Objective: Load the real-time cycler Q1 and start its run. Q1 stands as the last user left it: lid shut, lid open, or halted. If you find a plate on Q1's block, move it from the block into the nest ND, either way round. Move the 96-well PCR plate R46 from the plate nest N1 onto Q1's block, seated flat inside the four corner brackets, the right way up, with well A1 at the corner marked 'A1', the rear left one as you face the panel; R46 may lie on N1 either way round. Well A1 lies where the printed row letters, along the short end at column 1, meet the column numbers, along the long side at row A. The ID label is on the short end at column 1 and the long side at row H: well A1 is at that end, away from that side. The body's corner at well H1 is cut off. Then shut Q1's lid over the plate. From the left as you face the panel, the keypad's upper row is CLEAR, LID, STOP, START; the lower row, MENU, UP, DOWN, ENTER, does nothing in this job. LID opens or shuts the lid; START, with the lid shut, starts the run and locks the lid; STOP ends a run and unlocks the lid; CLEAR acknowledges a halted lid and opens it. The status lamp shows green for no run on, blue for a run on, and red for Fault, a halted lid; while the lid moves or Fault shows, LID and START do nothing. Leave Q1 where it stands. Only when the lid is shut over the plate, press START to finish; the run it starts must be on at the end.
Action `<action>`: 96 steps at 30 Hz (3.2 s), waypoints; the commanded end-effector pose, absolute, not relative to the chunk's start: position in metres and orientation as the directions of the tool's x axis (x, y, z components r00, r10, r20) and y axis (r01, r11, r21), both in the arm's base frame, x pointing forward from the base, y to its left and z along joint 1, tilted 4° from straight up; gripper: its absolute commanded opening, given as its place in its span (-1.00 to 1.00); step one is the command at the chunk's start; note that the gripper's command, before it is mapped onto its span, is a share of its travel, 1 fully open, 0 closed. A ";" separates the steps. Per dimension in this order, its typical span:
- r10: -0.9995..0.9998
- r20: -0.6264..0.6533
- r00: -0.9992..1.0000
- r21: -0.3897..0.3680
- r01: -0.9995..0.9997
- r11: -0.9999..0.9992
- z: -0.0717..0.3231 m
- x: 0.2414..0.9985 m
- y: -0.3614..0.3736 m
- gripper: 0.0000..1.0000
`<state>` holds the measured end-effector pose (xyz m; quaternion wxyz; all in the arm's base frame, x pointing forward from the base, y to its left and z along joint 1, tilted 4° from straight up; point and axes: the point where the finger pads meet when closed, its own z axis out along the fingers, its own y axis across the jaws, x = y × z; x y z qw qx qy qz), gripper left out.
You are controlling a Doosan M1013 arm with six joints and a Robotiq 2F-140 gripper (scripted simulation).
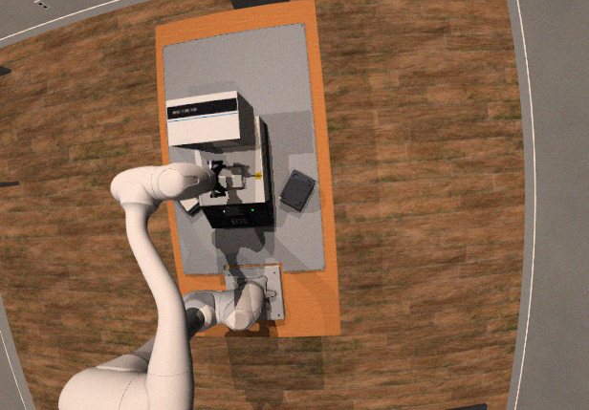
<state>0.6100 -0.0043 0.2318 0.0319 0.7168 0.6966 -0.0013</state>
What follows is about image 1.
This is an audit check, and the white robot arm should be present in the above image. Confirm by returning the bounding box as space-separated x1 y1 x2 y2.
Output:
58 162 275 410

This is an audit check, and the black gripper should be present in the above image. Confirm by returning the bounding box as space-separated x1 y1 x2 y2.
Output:
207 161 231 198

